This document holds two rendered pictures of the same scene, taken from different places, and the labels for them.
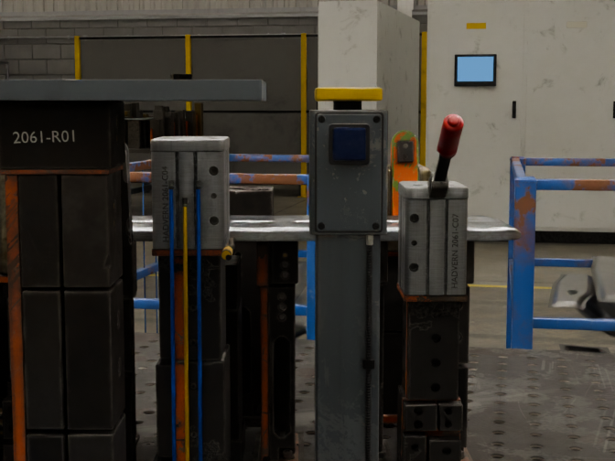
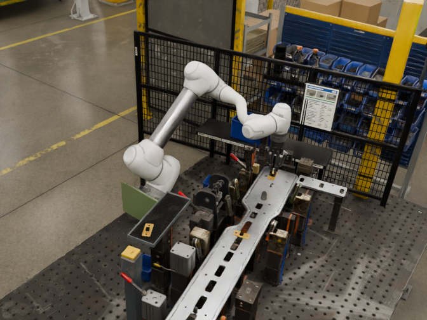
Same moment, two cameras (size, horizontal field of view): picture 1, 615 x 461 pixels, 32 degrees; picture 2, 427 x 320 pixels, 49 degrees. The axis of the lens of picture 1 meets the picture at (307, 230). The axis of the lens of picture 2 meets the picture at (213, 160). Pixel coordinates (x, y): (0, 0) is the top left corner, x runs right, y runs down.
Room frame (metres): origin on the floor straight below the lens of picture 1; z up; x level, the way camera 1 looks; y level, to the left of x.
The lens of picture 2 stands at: (1.87, -1.27, 2.63)
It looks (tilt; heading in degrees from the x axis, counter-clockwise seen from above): 33 degrees down; 113
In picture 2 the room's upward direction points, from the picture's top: 3 degrees clockwise
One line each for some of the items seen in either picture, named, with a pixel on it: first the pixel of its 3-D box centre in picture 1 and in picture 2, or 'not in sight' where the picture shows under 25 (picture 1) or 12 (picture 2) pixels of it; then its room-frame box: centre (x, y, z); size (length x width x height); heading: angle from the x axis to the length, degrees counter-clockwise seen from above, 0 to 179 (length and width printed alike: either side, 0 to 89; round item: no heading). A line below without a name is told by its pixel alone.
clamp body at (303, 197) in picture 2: not in sight; (298, 220); (1.52, 0.87, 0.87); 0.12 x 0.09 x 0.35; 1
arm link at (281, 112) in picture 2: not in sight; (279, 118); (1.31, 0.91, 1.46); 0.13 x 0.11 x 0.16; 61
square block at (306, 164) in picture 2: not in sight; (301, 185); (1.44, 1.20, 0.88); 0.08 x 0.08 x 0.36; 1
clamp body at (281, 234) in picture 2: not in sight; (274, 256); (1.49, 0.52, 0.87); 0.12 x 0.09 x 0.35; 1
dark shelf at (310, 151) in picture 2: not in sight; (263, 141); (1.11, 1.35, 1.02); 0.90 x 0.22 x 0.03; 1
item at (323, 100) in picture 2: not in sight; (319, 106); (1.41, 1.48, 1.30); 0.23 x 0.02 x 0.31; 1
